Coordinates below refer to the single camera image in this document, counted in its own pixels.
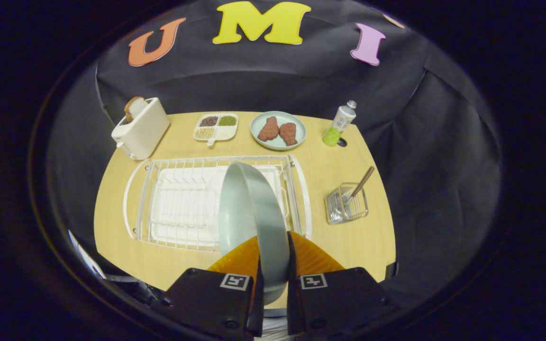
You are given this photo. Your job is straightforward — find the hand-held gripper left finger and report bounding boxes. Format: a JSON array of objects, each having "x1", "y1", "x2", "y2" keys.
[{"x1": 162, "y1": 235, "x2": 265, "y2": 338}]

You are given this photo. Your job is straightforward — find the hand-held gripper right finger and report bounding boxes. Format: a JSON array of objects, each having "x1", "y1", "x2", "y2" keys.
[{"x1": 286, "y1": 231, "x2": 399, "y2": 337}]

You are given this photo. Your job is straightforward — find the pale green plate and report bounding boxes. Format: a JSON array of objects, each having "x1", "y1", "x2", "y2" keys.
[{"x1": 218, "y1": 162, "x2": 291, "y2": 306}]

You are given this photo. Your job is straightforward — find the silver wire basket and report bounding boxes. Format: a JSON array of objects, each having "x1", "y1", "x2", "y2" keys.
[{"x1": 325, "y1": 182, "x2": 369, "y2": 225}]

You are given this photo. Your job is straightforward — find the white wire dish rack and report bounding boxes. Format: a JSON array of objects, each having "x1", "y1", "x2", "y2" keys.
[{"x1": 123, "y1": 154, "x2": 312, "y2": 252}]

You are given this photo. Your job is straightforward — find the wooden handled spoon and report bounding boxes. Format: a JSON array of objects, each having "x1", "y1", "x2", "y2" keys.
[{"x1": 346, "y1": 166, "x2": 376, "y2": 204}]

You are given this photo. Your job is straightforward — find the small pale green dish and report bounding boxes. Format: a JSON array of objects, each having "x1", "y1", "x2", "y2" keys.
[{"x1": 250, "y1": 111, "x2": 307, "y2": 151}]

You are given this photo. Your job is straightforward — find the white sectioned dish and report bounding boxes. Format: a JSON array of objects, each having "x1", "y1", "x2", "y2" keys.
[{"x1": 193, "y1": 113, "x2": 239, "y2": 147}]

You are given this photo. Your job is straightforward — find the brown meat piece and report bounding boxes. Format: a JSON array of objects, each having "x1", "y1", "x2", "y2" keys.
[
  {"x1": 279, "y1": 122, "x2": 298, "y2": 146},
  {"x1": 257, "y1": 116, "x2": 280, "y2": 142}
]

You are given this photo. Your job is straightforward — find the green and white bottle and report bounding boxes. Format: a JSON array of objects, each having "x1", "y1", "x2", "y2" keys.
[{"x1": 322, "y1": 100, "x2": 357, "y2": 147}]

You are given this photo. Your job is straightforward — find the white toaster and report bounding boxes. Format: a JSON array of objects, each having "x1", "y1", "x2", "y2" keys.
[{"x1": 111, "y1": 97, "x2": 171, "y2": 161}]

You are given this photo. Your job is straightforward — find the black backdrop cloth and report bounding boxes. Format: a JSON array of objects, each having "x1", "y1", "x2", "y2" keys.
[{"x1": 45, "y1": 0, "x2": 501, "y2": 294}]

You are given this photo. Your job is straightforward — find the bread slice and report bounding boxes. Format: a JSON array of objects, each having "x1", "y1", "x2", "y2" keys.
[{"x1": 124, "y1": 96, "x2": 146, "y2": 122}]

